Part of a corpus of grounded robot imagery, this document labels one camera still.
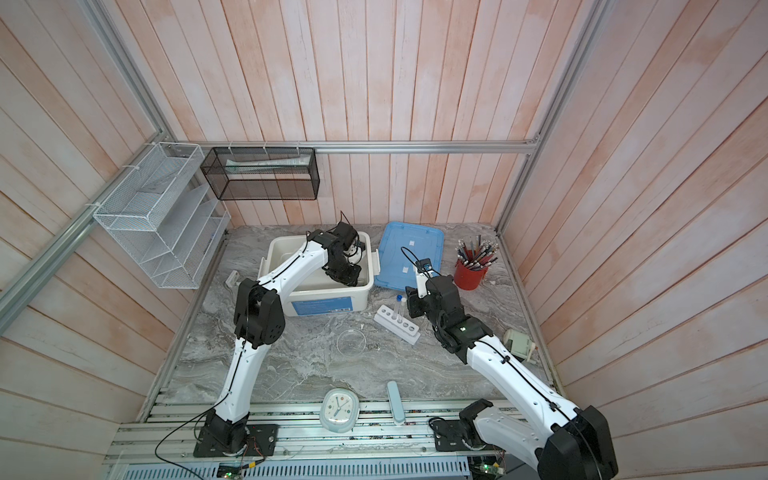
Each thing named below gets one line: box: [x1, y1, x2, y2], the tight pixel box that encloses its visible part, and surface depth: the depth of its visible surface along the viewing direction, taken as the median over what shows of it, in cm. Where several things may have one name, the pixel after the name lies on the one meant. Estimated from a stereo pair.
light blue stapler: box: [387, 380, 405, 423], surface depth 77 cm
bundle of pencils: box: [455, 234, 499, 270], surface depth 94 cm
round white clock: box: [320, 388, 360, 433], surface depth 78 cm
